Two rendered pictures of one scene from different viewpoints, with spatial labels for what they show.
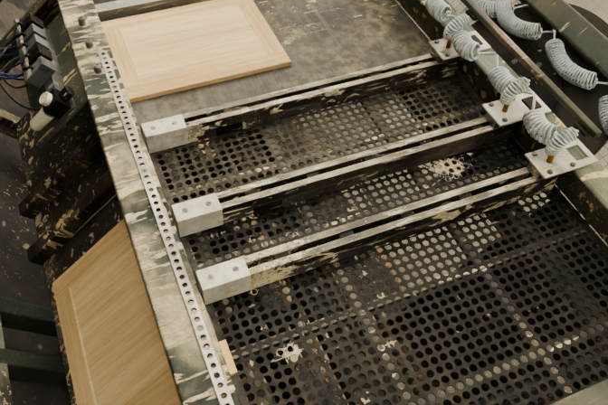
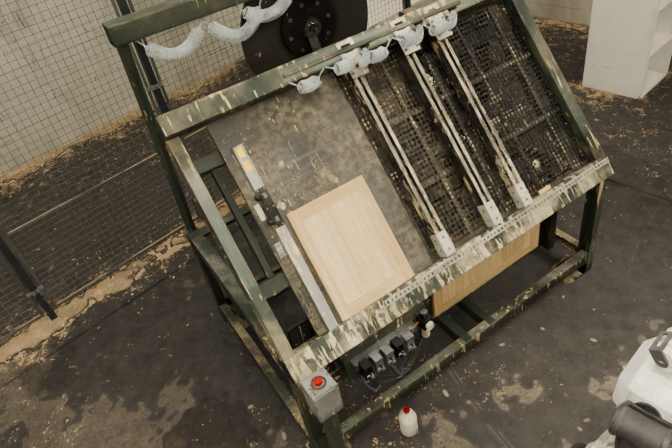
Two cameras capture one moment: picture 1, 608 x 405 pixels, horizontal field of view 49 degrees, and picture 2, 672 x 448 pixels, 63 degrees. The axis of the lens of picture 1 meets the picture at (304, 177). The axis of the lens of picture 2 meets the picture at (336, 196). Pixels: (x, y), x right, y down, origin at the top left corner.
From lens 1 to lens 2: 306 cm
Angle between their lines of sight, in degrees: 61
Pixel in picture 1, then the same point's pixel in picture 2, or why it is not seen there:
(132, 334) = not seen: hidden behind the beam
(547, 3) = not seen: outside the picture
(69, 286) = (442, 303)
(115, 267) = not seen: hidden behind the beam
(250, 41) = (344, 205)
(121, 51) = (371, 294)
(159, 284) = (529, 222)
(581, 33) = not seen: outside the picture
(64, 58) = (383, 332)
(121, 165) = (471, 260)
